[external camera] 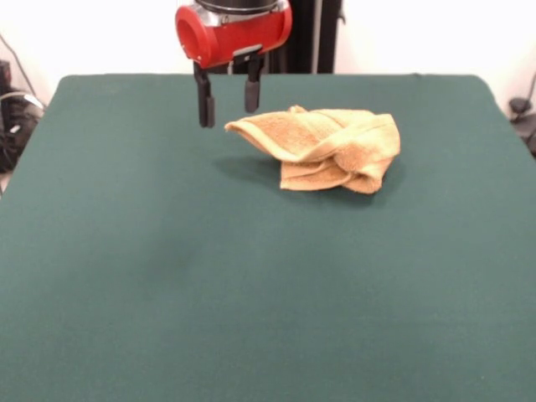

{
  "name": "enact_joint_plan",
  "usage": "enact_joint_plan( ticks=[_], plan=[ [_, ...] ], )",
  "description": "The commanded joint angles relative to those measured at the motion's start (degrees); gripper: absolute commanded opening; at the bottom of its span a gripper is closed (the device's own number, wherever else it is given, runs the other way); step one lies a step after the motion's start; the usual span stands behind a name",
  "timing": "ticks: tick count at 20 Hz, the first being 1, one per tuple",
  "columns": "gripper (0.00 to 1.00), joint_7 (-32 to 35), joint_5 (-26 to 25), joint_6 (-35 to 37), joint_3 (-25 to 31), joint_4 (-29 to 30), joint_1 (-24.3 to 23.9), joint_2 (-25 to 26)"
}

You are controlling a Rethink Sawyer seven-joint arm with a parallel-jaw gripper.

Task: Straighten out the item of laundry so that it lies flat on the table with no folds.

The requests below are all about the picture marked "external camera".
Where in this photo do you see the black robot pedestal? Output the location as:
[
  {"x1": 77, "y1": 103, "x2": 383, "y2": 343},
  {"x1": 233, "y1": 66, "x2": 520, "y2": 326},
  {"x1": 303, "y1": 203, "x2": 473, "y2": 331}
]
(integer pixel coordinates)
[{"x1": 225, "y1": 0, "x2": 348, "y2": 75}]

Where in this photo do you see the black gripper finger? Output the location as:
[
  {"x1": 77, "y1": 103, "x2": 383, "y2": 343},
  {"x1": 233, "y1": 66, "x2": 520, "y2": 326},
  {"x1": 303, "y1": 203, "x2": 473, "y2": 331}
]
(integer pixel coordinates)
[
  {"x1": 192, "y1": 62, "x2": 218, "y2": 129},
  {"x1": 244, "y1": 56, "x2": 264, "y2": 114}
]

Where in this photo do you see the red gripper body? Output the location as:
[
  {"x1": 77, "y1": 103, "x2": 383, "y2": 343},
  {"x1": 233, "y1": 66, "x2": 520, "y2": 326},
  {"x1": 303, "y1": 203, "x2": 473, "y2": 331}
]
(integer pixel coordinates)
[{"x1": 174, "y1": 2, "x2": 293, "y2": 70}]

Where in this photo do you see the tan terry towel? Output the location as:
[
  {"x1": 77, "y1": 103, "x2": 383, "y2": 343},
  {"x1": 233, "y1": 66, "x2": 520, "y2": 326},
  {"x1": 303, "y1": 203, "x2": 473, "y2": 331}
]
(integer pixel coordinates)
[{"x1": 224, "y1": 105, "x2": 402, "y2": 195}]

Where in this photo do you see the dark green tablecloth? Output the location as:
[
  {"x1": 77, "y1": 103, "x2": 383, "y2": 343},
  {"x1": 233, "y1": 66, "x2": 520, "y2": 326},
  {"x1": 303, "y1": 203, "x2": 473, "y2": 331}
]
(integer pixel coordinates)
[{"x1": 0, "y1": 73, "x2": 536, "y2": 402}]

